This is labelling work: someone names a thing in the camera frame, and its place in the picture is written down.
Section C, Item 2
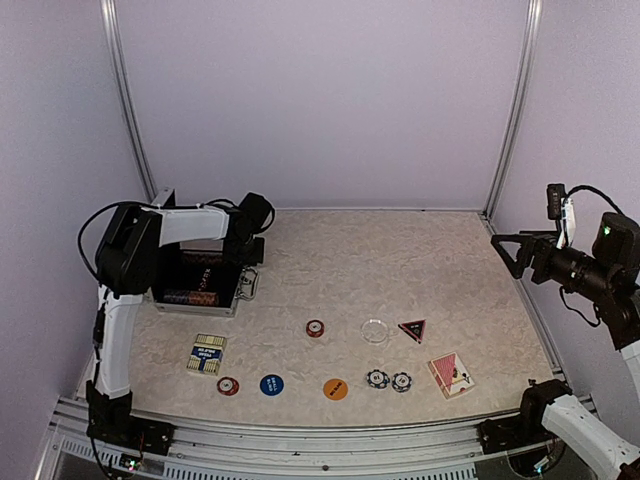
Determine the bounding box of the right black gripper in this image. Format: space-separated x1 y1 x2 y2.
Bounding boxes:
492 230 617 303

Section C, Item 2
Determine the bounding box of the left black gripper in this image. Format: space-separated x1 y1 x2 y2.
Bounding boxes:
223 233 266 266

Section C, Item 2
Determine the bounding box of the aluminium poker chip case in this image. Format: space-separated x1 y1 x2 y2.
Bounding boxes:
144 187 261 319

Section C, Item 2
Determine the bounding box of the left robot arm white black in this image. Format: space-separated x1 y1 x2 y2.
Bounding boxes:
83 192 276 445

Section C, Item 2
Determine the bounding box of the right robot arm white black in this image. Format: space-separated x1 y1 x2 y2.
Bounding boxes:
491 212 639 479

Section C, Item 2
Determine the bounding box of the chip row in case back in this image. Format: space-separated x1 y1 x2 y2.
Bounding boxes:
181 251 224 268

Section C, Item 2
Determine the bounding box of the chip row in case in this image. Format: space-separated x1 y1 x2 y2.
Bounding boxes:
162 289 219 308
181 251 224 268

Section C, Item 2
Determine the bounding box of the chip row in case front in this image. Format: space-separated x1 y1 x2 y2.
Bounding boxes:
162 289 219 308

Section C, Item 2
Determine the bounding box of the red poker chip stack centre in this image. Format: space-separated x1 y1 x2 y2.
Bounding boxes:
306 319 325 338

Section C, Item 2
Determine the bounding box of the blue playing card box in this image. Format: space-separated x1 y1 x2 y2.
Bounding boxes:
186 333 227 376

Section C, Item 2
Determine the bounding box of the black pink triangular button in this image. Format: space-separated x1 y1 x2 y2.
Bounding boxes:
398 319 426 344

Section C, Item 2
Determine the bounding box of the red poker chip front left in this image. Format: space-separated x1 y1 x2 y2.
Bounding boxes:
217 376 240 396

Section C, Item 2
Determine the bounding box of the blue small blind button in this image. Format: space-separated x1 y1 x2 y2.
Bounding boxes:
259 374 284 397

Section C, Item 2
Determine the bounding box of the red playing card deck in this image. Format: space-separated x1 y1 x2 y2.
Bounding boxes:
428 352 475 399

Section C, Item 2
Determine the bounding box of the clear round dealer button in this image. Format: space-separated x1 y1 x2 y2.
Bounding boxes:
360 319 389 345

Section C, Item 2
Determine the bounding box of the orange big blind button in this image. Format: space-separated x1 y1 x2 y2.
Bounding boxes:
323 378 349 401

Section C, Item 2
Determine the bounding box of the blue white poker chip stack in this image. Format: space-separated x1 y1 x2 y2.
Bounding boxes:
366 369 390 389

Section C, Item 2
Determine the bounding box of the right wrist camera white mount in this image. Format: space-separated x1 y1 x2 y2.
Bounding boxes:
546 183 576 249

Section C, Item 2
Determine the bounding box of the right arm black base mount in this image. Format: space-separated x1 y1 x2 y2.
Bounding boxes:
477 414 553 455

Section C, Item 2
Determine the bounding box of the aluminium front rail frame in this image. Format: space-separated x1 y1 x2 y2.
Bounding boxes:
34 394 616 480

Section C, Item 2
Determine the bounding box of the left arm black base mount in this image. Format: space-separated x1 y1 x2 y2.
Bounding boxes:
87 405 175 456

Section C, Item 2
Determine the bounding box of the right aluminium corner post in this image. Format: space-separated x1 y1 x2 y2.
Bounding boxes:
483 0 543 222

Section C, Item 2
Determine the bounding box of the aluminium corner post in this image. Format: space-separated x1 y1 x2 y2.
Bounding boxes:
100 0 158 200
483 0 543 222

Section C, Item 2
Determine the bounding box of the left aluminium corner post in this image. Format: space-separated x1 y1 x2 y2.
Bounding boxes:
100 0 158 200

